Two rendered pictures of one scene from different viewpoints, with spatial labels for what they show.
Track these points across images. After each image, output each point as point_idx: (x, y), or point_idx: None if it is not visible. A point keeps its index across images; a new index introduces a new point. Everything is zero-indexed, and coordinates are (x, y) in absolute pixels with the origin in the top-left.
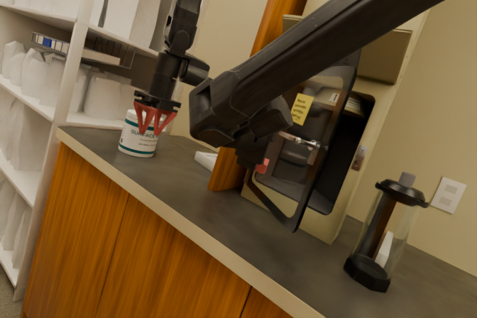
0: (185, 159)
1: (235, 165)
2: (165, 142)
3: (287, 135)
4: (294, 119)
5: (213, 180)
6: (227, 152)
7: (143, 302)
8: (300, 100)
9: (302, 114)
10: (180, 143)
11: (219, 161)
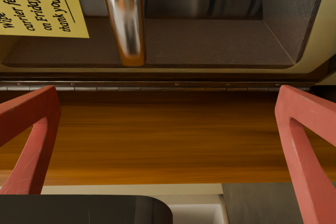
0: (271, 199)
1: (270, 119)
2: (243, 222)
3: (123, 27)
4: (75, 17)
5: (334, 174)
6: (248, 163)
7: None
8: (0, 17)
9: None
10: (235, 190)
11: (278, 174)
